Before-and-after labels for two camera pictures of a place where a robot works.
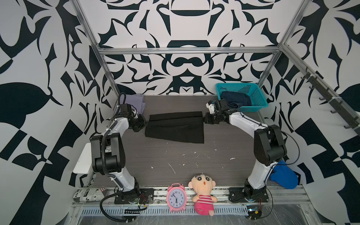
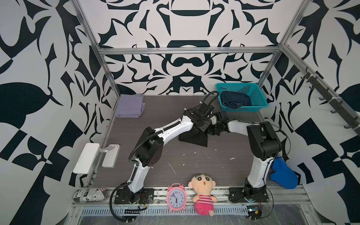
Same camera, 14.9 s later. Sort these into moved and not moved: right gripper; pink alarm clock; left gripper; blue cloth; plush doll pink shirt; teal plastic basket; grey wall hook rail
Moved: left gripper; right gripper
Not moved: teal plastic basket; grey wall hook rail; pink alarm clock; blue cloth; plush doll pink shirt
